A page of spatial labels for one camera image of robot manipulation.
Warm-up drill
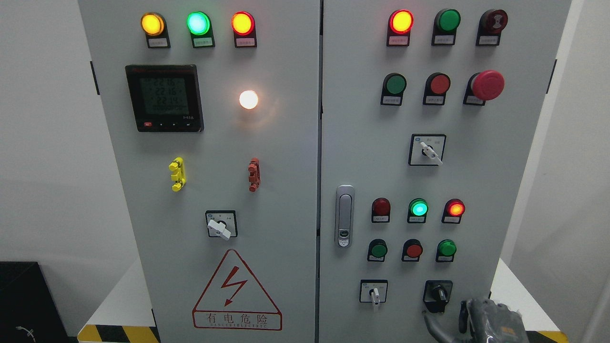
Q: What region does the black rotary knob switch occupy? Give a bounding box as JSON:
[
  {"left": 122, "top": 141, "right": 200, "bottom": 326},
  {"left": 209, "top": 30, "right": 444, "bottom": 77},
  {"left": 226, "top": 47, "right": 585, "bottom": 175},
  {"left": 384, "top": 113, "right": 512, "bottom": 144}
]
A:
[{"left": 423, "top": 280, "right": 453, "bottom": 314}]

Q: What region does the red terminal connector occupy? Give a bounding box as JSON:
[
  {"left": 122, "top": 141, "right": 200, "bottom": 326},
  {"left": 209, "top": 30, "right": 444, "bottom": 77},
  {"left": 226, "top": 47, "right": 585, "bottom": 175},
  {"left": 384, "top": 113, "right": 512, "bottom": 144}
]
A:
[{"left": 247, "top": 158, "right": 261, "bottom": 192}]

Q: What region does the dark red indicator light left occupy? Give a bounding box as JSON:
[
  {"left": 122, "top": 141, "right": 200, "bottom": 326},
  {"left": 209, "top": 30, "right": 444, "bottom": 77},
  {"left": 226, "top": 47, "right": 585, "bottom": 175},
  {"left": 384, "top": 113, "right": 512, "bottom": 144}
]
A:
[{"left": 371, "top": 198, "right": 391, "bottom": 223}]

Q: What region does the white glowing lamp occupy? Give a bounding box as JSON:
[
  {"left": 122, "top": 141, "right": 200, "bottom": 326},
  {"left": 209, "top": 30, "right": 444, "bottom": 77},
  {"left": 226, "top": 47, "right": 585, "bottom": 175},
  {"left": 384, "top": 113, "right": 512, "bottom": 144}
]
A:
[{"left": 238, "top": 90, "right": 259, "bottom": 110}]

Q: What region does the green push button lower left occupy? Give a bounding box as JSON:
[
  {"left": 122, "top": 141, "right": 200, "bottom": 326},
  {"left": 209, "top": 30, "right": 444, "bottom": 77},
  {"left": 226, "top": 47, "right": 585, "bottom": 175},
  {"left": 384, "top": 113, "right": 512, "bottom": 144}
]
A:
[{"left": 367, "top": 239, "right": 388, "bottom": 262}]

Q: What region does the green push button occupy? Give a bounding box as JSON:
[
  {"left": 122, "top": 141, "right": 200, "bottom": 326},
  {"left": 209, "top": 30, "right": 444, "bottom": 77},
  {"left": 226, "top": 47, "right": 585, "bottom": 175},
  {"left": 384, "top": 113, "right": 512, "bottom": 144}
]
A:
[
  {"left": 367, "top": 239, "right": 388, "bottom": 262},
  {"left": 431, "top": 9, "right": 460, "bottom": 46}
]

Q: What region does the grey left cabinet door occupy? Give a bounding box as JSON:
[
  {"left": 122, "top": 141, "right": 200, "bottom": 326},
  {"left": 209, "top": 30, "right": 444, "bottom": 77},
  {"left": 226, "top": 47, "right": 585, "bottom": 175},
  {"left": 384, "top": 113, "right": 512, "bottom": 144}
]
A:
[{"left": 79, "top": 0, "right": 321, "bottom": 343}]

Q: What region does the grey cabinet door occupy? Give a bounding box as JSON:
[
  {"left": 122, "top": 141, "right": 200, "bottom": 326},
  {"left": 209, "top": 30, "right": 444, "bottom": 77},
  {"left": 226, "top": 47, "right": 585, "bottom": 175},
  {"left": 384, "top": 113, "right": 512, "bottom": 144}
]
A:
[
  {"left": 79, "top": 0, "right": 321, "bottom": 343},
  {"left": 319, "top": 0, "right": 571, "bottom": 343}
]

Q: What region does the green lit indicator middle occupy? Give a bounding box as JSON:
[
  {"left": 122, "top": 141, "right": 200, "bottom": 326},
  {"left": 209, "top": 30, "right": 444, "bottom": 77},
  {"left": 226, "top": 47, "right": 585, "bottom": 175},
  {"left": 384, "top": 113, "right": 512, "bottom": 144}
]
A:
[{"left": 407, "top": 198, "right": 428, "bottom": 223}]

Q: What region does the green push button second row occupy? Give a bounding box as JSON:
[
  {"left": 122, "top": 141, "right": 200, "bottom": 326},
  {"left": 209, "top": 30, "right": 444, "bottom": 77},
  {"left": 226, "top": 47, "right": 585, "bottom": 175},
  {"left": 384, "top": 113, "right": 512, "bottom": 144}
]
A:
[{"left": 380, "top": 72, "right": 407, "bottom": 106}]

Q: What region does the yellow terminal connector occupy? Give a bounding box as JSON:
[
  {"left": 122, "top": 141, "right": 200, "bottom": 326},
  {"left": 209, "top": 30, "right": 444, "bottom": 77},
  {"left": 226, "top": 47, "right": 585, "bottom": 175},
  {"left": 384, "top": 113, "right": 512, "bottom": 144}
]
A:
[{"left": 168, "top": 156, "right": 186, "bottom": 192}]

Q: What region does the red push button lower middle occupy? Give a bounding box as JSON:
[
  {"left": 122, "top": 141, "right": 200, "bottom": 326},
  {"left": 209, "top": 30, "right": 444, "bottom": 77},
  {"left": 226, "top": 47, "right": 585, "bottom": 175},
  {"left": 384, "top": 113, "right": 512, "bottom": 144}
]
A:
[{"left": 401, "top": 239, "right": 423, "bottom": 262}]

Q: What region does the grey right cabinet door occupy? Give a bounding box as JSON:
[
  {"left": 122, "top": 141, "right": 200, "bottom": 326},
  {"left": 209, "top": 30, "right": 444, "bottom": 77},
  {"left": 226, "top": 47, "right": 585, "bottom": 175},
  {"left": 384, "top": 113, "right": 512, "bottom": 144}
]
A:
[{"left": 319, "top": 0, "right": 571, "bottom": 343}]

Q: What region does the red electric hazard warning sticker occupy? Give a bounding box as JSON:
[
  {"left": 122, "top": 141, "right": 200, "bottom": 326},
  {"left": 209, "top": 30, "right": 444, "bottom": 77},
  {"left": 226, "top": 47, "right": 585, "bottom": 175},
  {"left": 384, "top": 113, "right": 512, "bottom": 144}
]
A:
[{"left": 192, "top": 249, "right": 283, "bottom": 331}]

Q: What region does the red indicator light right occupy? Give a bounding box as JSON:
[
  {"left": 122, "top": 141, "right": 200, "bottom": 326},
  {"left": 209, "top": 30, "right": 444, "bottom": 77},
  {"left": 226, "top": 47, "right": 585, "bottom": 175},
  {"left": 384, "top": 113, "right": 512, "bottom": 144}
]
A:
[{"left": 441, "top": 198, "right": 466, "bottom": 224}]

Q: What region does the red push button second row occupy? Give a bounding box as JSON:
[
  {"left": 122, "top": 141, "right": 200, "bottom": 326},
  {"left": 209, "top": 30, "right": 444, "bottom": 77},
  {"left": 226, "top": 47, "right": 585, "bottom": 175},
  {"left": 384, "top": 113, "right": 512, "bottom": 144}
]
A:
[{"left": 422, "top": 72, "right": 451, "bottom": 106}]

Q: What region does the black digital power meter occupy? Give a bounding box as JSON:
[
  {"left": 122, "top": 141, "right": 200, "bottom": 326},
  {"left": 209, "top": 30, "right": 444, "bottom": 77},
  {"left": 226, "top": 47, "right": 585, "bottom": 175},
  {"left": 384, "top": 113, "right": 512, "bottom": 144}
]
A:
[{"left": 125, "top": 64, "right": 204, "bottom": 132}]

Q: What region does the orange-red indicator light left door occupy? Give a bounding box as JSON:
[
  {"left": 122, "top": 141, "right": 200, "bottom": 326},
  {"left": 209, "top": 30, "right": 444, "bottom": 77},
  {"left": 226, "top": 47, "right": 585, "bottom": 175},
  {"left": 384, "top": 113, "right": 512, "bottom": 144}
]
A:
[{"left": 231, "top": 11, "right": 257, "bottom": 48}]

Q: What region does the green illuminated button lower right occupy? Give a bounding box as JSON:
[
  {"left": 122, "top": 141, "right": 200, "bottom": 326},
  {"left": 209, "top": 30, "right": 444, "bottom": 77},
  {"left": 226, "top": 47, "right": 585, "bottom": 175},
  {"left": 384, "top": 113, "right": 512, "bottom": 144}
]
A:
[{"left": 436, "top": 239, "right": 457, "bottom": 263}]

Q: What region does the red lit indicator right door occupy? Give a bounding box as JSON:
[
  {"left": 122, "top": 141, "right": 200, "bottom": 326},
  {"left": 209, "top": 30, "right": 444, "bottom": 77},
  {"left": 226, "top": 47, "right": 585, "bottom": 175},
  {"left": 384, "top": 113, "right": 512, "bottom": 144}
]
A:
[{"left": 386, "top": 9, "right": 414, "bottom": 46}]

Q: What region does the green lit indicator light top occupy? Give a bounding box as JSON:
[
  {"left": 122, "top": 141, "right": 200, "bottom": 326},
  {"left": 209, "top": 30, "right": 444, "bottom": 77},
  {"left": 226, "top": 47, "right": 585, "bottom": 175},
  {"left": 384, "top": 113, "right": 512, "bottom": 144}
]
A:
[{"left": 186, "top": 11, "right": 215, "bottom": 49}]

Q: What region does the red emergency stop mushroom button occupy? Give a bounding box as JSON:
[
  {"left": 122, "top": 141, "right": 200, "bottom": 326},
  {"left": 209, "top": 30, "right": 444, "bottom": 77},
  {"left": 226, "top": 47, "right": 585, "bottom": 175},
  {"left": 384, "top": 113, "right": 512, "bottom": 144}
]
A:
[{"left": 463, "top": 70, "right": 505, "bottom": 106}]

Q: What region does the green push button top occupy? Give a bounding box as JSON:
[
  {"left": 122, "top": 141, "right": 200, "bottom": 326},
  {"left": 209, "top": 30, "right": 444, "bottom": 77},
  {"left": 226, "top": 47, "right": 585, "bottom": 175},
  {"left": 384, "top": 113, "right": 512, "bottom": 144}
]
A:
[{"left": 431, "top": 9, "right": 460, "bottom": 46}]

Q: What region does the yellow indicator light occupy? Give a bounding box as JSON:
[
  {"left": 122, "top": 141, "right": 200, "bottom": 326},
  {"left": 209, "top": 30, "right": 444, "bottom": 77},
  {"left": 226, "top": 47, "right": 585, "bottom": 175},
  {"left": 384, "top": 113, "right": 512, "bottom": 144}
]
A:
[{"left": 140, "top": 12, "right": 171, "bottom": 49}]

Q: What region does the white platform with hazard stripes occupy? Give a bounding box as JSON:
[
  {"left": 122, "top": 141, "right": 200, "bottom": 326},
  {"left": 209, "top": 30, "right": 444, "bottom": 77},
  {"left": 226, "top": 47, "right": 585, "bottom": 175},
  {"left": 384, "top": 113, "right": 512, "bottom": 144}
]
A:
[{"left": 75, "top": 259, "right": 569, "bottom": 343}]

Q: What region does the dark red buzzer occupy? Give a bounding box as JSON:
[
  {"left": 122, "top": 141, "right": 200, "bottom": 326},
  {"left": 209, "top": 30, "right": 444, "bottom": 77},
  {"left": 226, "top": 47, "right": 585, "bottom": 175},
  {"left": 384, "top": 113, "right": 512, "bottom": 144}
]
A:
[{"left": 476, "top": 9, "right": 508, "bottom": 46}]

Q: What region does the black box lower left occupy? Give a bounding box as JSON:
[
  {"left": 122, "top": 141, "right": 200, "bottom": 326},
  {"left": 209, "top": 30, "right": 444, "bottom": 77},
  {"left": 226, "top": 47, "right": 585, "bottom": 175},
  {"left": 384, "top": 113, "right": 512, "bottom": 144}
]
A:
[{"left": 0, "top": 262, "right": 69, "bottom": 343}]

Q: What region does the silver door lock handle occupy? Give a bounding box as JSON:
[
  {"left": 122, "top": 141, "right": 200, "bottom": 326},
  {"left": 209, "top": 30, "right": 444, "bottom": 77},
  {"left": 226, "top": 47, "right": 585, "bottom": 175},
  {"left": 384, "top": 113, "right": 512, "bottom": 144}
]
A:
[{"left": 334, "top": 184, "right": 355, "bottom": 248}]

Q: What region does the white selector switch left door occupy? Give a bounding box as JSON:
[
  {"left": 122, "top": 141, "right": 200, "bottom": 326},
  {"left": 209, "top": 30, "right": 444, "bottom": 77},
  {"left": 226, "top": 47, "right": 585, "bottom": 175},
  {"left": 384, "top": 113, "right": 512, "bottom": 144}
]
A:
[{"left": 205, "top": 210, "right": 238, "bottom": 241}]

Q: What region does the white selector switch upper right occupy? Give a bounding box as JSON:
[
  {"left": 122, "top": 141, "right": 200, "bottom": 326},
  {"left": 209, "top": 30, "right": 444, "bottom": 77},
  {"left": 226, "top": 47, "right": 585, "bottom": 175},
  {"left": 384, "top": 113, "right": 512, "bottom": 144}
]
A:
[{"left": 409, "top": 134, "right": 447, "bottom": 166}]

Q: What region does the white selector switch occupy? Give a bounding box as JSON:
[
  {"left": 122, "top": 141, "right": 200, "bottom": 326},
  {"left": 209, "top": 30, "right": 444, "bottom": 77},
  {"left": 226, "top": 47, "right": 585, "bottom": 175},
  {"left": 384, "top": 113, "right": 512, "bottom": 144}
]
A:
[
  {"left": 409, "top": 134, "right": 447, "bottom": 166},
  {"left": 359, "top": 279, "right": 388, "bottom": 311}
]

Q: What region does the white selector switch lower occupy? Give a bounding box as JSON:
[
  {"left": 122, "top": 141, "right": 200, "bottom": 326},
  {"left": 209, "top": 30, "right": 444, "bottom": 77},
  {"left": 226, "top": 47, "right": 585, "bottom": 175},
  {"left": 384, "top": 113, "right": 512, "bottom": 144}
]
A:
[{"left": 359, "top": 279, "right": 388, "bottom": 311}]

